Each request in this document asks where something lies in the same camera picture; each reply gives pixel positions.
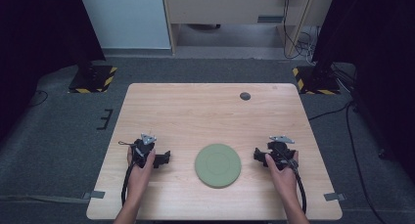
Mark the grey tape piece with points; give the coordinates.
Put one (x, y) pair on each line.
(334, 196)
(96, 194)

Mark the black yellow-striped stand base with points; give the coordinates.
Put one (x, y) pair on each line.
(314, 82)
(94, 80)

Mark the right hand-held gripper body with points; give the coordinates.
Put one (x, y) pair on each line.
(280, 152)

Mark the white panel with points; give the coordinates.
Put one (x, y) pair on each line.
(124, 18)

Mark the grey round table grommet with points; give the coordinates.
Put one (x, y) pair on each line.
(245, 96)

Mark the person's right hand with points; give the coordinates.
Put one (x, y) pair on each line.
(285, 183)

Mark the beige wooden cabinet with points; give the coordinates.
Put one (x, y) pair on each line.
(228, 8)

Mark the person's left hand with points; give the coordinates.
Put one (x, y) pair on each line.
(138, 181)

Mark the black curtain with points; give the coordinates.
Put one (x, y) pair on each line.
(381, 54)
(39, 38)

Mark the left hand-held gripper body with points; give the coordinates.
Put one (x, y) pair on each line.
(141, 152)

